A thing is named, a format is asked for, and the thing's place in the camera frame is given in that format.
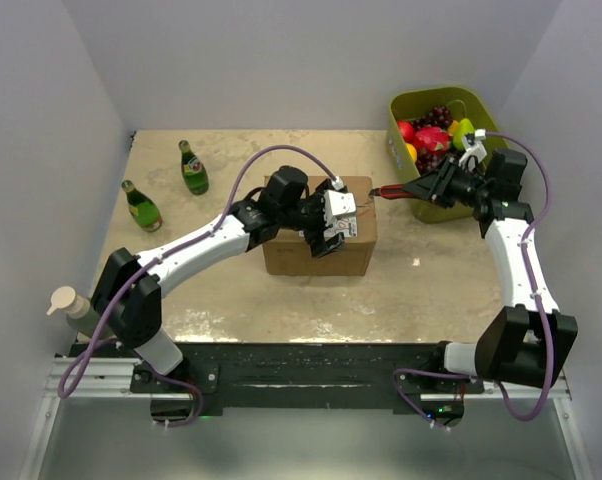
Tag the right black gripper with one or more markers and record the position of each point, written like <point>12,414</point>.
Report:
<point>432,186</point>

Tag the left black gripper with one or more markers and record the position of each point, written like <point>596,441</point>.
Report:
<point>321,247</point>

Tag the red black utility knife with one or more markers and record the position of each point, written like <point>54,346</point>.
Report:
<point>389,192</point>

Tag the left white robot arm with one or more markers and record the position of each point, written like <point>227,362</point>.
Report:
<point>131,287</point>

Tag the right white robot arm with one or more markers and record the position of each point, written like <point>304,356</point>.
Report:
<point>529,340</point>

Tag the lower dark grape bunch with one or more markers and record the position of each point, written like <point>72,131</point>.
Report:
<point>429,160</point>

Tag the dark grape bunch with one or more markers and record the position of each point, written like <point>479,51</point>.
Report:
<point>429,160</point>
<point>439,116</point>

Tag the white shipping label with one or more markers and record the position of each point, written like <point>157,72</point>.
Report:
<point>345,226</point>

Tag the orange fruit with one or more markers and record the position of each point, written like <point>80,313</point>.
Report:
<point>412,152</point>

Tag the pink dragon fruit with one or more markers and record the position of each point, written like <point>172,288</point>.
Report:
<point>432,138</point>

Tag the red apple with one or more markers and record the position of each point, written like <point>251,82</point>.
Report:
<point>406,130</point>

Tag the green pear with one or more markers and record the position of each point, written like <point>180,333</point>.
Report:
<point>464,128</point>

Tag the upper dark grape bunch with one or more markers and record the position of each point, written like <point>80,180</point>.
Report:
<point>439,116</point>

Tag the green plastic fruit bin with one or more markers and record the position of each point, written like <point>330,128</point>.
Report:
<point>463,103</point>

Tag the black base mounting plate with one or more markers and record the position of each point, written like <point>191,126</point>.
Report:
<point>370,376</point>

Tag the far green glass bottle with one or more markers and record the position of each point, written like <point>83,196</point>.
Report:
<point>193,170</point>

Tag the green glass bottle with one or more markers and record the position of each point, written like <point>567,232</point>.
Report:
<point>143,210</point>
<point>193,170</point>

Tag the near green glass bottle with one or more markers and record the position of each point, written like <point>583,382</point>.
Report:
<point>143,210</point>

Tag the beige pump dispenser bottle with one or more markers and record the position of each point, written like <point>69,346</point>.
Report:
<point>78,311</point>

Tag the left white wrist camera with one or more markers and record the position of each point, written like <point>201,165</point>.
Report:
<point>339,204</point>

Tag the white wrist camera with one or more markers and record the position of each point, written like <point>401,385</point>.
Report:
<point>474,150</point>
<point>339,204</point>

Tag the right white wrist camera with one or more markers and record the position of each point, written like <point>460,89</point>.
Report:
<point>474,150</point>

